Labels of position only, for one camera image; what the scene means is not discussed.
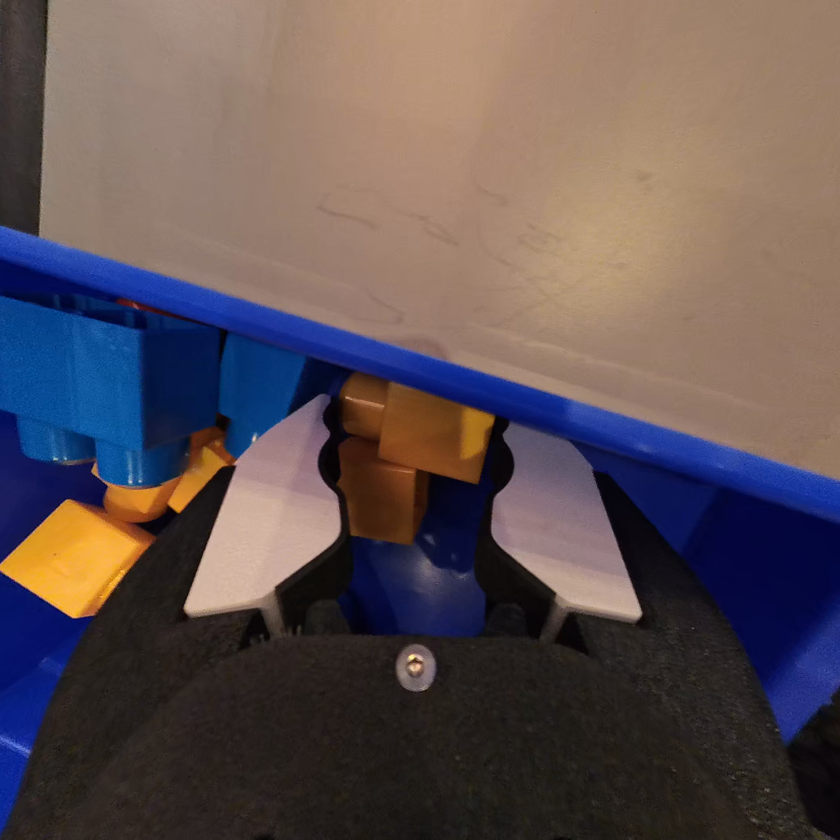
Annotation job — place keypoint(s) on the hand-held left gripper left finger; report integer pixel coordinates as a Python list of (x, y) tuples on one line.
[(269, 525)]

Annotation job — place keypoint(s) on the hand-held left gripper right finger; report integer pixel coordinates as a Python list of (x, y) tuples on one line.
[(564, 531)]

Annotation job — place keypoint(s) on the blue plastic bin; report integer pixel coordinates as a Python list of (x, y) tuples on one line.
[(754, 558)]

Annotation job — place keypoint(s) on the pile of toy blocks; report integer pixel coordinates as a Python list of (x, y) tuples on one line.
[(98, 374)]

